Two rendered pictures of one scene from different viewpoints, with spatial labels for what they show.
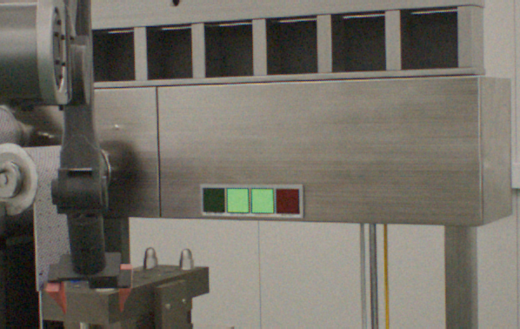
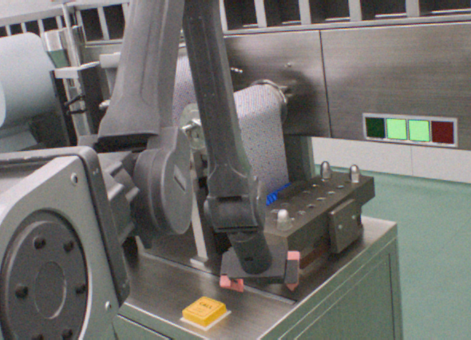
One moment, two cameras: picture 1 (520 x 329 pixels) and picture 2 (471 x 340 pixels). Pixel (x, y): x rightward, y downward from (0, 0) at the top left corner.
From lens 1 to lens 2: 1.02 m
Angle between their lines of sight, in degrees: 24
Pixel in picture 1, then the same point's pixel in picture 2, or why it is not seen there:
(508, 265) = not seen: outside the picture
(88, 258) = (252, 263)
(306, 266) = not seen: hidden behind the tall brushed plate
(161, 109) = (325, 49)
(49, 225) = not seen: hidden behind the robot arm
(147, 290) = (322, 218)
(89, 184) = (240, 211)
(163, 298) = (336, 222)
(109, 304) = (288, 243)
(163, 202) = (333, 126)
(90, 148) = (237, 176)
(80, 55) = (158, 178)
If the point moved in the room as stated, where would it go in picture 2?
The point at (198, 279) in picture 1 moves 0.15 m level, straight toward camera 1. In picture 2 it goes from (366, 190) to (366, 213)
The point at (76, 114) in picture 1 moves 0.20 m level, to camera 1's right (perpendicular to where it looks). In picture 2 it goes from (218, 143) to (358, 133)
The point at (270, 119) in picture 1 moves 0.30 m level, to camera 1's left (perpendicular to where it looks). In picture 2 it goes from (423, 58) to (297, 71)
